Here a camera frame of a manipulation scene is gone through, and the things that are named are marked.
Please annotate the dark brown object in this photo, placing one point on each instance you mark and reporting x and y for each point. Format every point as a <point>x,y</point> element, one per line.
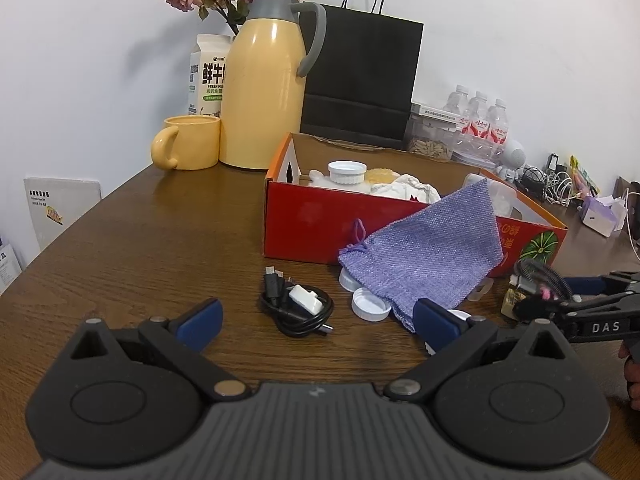
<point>631,210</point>

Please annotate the purple tissue pack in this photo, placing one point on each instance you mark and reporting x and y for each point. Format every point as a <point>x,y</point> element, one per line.
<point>600,215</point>

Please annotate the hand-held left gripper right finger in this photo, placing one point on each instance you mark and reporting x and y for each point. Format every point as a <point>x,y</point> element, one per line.
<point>435,320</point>

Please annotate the small white flat box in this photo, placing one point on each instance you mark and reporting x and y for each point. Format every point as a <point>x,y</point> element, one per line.
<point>435,115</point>

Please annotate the black paper bag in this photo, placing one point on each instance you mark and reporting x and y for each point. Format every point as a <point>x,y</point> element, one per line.
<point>360,70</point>

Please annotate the white plastic jar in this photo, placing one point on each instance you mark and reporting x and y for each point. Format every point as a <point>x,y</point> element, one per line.
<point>347,172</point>

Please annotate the white plastic cap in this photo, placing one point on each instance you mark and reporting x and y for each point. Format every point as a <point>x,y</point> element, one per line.
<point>370,306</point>
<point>347,280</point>

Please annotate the yellow mug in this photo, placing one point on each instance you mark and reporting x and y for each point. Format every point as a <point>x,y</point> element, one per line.
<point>195,145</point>

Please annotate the yellow pink packets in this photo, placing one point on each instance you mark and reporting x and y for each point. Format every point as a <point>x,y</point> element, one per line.
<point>582,177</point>

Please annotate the yellow thermos jug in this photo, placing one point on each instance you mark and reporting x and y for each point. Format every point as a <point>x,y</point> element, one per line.
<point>260,100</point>

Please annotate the red cardboard box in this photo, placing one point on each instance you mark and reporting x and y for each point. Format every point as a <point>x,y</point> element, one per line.
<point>305,230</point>

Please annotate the yellow sponge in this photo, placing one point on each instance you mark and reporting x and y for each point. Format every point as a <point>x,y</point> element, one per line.
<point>380,176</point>

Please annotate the small gold box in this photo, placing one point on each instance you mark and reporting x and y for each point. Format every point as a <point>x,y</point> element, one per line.
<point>510,302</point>

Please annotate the clear water bottle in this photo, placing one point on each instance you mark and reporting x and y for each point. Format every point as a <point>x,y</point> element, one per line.
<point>496,127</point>
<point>456,102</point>
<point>475,120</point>

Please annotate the black charger plug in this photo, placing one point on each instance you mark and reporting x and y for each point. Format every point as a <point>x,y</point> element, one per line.
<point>553,164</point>

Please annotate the purple knitted pouch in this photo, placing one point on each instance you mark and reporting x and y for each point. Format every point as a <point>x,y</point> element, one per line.
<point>425,255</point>

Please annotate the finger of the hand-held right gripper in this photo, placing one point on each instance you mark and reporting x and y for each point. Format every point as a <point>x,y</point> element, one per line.
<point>590,285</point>
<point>600,322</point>

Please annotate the white tissue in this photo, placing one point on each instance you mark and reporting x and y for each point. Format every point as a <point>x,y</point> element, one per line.
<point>400,190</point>

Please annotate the clear sunflower seed jar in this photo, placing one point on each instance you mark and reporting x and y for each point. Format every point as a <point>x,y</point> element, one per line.
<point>430,147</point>

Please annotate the white paper sheets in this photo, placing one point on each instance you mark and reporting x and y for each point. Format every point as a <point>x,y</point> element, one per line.
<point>9,265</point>

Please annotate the white milk carton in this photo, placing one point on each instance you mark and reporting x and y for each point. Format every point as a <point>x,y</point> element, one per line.
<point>207,80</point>

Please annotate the white charger adapter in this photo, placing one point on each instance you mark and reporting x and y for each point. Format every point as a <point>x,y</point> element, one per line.
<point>305,300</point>

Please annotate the black hair brush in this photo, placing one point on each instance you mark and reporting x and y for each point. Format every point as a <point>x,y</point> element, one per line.
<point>545,275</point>

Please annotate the person's right hand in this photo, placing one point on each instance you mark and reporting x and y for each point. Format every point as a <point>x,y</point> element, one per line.
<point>632,375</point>

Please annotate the white round device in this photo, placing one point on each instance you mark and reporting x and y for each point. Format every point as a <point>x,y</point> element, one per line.
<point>515,152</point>

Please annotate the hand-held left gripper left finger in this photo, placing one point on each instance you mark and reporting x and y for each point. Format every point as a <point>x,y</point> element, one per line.
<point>200,317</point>

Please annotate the white printed card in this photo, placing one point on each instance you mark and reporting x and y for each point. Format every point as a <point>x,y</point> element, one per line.
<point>60,210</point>

